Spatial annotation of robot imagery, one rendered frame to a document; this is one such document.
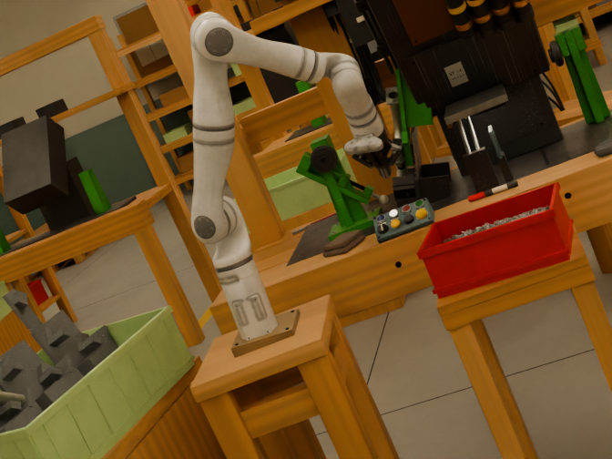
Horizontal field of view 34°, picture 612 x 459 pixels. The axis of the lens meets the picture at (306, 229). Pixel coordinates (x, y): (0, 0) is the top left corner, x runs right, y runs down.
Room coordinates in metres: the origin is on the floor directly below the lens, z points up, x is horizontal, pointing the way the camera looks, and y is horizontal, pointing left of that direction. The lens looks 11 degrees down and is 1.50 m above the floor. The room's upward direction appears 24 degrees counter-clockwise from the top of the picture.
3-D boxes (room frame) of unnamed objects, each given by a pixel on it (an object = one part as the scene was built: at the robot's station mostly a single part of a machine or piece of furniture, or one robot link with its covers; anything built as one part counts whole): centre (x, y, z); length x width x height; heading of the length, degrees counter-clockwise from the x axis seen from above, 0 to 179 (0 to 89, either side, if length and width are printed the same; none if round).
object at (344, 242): (2.57, -0.08, 0.91); 0.10 x 0.08 x 0.03; 134
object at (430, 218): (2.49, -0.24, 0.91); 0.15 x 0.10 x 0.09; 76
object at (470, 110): (2.62, -0.55, 1.11); 0.39 x 0.16 x 0.03; 166
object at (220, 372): (2.27, 0.19, 0.83); 0.32 x 0.32 x 0.04; 80
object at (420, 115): (2.69, -0.41, 1.17); 0.13 x 0.12 x 0.20; 76
